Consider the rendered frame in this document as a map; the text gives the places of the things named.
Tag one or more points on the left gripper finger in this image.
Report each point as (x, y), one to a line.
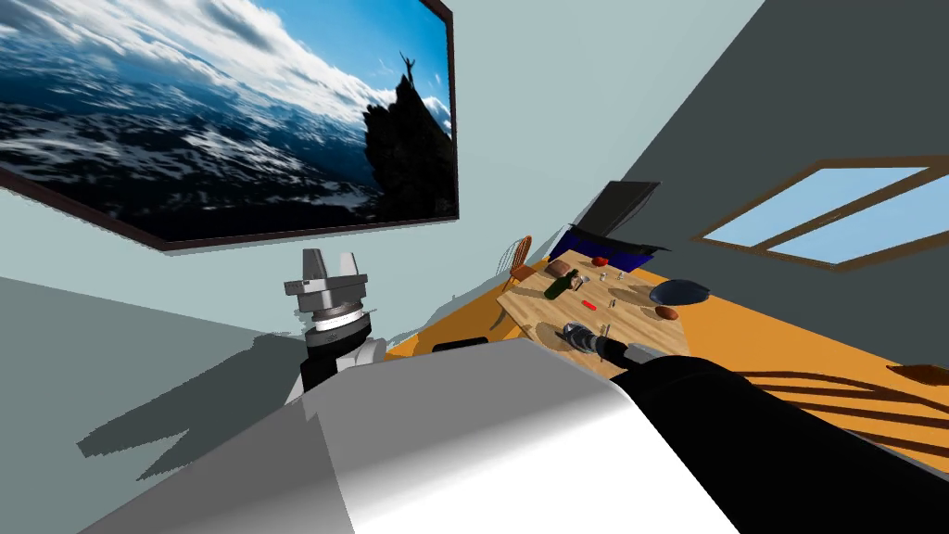
(349, 265)
(312, 265)

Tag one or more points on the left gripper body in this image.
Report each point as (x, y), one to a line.
(330, 293)

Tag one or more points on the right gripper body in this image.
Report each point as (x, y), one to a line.
(577, 337)

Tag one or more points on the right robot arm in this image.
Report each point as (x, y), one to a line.
(741, 437)

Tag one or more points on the grey fork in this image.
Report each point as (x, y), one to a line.
(605, 337)

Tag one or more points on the green bottle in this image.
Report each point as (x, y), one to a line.
(560, 285)

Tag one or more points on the light wooden table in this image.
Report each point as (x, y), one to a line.
(645, 330)

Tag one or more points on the brown bread loaf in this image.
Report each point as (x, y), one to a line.
(557, 268)

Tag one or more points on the red tomato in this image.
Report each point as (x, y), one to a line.
(600, 261)

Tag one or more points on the brown potato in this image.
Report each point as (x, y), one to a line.
(667, 313)

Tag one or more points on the dark blue sofa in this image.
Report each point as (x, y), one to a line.
(586, 245)

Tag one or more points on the wooden chair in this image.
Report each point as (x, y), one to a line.
(520, 256)

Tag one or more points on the dark blue bowl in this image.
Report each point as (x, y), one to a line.
(678, 293)

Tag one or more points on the dark flat panel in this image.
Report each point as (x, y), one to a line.
(615, 208)

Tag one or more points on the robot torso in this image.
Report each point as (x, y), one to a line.
(460, 445)

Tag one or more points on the framed mountain and sky picture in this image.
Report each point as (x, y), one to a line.
(222, 111)

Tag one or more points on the brown framed window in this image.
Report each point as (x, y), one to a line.
(830, 215)

